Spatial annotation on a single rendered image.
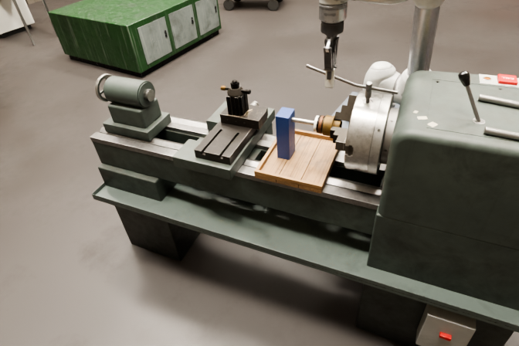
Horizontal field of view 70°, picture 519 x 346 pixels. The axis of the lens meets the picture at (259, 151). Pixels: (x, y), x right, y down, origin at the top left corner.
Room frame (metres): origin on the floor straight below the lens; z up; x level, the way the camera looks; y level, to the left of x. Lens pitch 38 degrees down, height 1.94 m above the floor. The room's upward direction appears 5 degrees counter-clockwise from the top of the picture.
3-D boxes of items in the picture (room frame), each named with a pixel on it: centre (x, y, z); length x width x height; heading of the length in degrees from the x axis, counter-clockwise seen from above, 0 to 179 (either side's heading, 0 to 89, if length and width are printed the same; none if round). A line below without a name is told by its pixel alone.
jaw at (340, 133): (1.14, -0.32, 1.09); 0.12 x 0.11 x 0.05; 154
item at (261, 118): (1.52, 0.06, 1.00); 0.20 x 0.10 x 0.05; 64
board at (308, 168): (1.30, -0.18, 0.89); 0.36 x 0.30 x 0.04; 154
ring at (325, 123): (1.25, -0.30, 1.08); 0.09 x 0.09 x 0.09; 64
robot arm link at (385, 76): (1.79, -0.69, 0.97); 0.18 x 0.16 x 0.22; 52
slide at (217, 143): (1.47, 0.12, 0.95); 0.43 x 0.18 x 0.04; 154
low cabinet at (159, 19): (5.27, 1.49, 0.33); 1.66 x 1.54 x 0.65; 145
